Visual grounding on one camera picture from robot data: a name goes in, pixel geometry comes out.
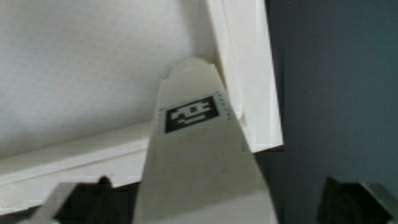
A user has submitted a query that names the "white square desk top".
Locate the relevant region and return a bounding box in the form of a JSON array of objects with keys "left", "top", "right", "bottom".
[{"left": 0, "top": 0, "right": 282, "bottom": 215}]

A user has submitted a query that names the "white desk leg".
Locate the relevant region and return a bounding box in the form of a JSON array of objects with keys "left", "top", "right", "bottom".
[{"left": 133, "top": 57, "right": 278, "bottom": 224}]

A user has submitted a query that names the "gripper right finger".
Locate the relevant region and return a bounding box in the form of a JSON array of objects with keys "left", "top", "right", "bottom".
[{"left": 316, "top": 177, "right": 398, "bottom": 224}]

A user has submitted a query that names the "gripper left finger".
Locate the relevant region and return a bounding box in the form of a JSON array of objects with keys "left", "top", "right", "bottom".
[{"left": 24, "top": 175, "right": 117, "bottom": 224}]

